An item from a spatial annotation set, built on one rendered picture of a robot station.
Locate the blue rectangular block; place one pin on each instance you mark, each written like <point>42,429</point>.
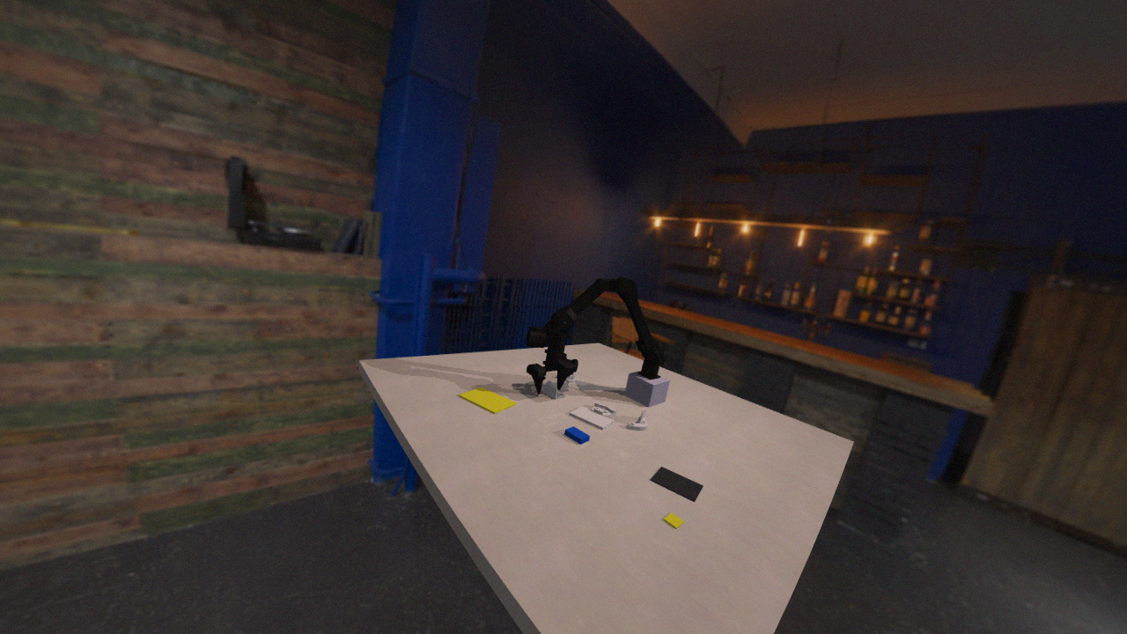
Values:
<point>576,435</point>

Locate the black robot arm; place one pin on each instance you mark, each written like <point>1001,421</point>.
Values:
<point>556,330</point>

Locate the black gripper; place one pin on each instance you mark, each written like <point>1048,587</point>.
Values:
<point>538,372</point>

